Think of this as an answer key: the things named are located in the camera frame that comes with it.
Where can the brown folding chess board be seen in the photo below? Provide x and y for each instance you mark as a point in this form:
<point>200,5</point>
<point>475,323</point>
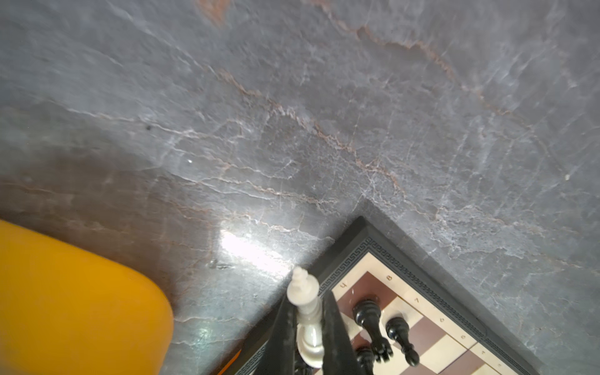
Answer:
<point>364,264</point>

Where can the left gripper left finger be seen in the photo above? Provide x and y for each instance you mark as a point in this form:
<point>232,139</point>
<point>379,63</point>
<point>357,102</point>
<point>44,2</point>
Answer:
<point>279,354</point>

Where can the yellow plastic tray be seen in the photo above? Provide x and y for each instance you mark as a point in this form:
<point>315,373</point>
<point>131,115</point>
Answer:
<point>65,310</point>

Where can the black rook on board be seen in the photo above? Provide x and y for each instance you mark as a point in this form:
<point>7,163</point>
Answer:
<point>367,314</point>

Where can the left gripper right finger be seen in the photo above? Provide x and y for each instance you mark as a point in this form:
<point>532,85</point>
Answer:
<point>339,357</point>

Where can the black knight on board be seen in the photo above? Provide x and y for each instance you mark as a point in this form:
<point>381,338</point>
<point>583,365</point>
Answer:
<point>365,359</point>

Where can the white chess piece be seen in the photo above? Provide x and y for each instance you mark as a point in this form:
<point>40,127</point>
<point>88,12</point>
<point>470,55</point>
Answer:
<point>303,293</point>

